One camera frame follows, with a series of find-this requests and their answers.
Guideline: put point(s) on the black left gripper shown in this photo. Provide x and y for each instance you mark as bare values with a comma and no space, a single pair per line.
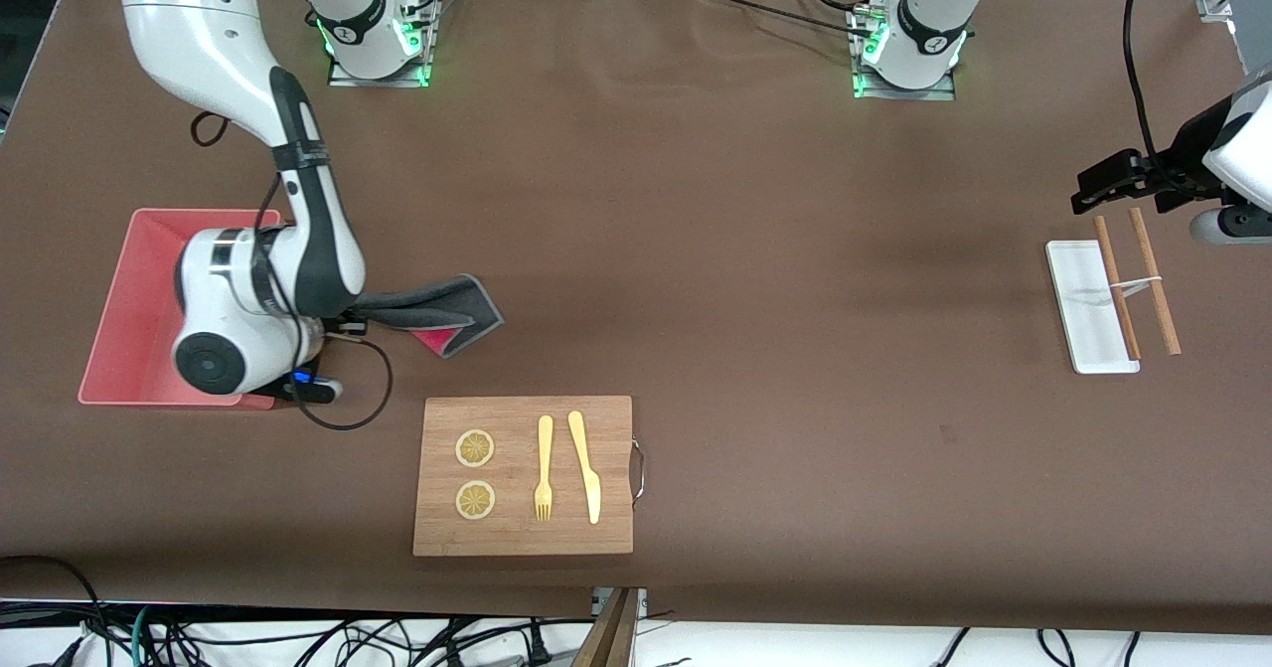
1185,162

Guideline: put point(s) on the yellow fork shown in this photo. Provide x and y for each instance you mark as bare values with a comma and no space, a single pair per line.
545,438

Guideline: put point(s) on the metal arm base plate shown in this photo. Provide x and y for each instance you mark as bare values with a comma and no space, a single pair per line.
348,81
899,93

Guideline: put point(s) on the wooden plank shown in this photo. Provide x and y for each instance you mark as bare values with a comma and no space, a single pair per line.
611,637

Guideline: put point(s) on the metal table bracket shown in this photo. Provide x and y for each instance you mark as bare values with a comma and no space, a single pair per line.
642,602

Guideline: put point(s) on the brown table cover sheet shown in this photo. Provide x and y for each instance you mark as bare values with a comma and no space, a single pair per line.
795,250

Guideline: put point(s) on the white rack base tray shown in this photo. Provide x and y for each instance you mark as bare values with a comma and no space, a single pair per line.
1078,314

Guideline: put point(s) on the pink plastic bin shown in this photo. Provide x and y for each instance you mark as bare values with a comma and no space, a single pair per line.
129,279

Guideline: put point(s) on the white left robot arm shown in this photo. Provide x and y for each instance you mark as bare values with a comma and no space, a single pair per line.
934,11

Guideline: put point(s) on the pink and grey cloth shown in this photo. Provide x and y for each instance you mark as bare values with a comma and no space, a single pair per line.
447,304

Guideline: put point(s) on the lemon slice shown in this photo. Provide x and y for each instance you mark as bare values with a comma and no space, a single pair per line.
475,500
475,448

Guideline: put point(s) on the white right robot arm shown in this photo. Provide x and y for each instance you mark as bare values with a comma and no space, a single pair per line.
199,31

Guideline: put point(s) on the yellow knife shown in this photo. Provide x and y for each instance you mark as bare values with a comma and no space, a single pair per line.
592,493

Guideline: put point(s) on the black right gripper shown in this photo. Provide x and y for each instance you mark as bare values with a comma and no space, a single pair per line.
370,303

